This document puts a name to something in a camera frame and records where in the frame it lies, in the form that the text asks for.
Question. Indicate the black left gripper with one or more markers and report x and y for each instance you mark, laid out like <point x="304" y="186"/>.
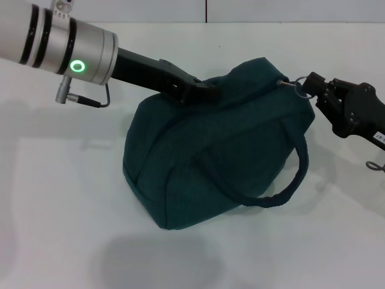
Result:
<point x="144" y="72"/>

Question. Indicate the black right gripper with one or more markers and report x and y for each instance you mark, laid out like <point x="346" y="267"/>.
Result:
<point x="361" y="114"/>

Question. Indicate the dark teal insulated bag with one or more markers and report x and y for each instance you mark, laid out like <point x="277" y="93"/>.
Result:
<point x="210" y="150"/>

